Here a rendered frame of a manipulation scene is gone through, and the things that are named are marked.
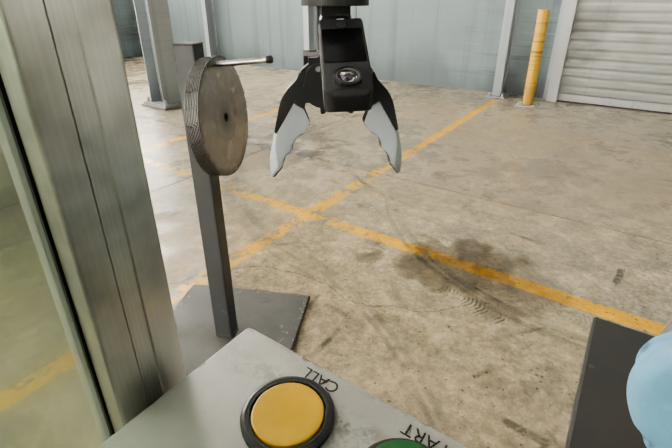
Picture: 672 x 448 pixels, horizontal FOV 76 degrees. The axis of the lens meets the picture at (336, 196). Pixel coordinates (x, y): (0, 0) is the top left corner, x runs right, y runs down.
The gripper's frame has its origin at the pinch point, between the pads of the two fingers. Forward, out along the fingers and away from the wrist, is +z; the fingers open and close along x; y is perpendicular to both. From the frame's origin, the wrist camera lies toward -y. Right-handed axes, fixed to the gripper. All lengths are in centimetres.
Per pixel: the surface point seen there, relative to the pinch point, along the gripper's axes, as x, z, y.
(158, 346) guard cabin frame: 12.6, -1.1, -27.2
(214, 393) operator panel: 9.4, 1.3, -28.7
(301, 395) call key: 4.4, 0.8, -29.6
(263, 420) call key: 6.4, 0.8, -31.0
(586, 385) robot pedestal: -24.0, 16.3, -17.6
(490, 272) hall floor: -77, 91, 106
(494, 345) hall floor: -61, 91, 63
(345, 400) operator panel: 2.0, 1.3, -29.8
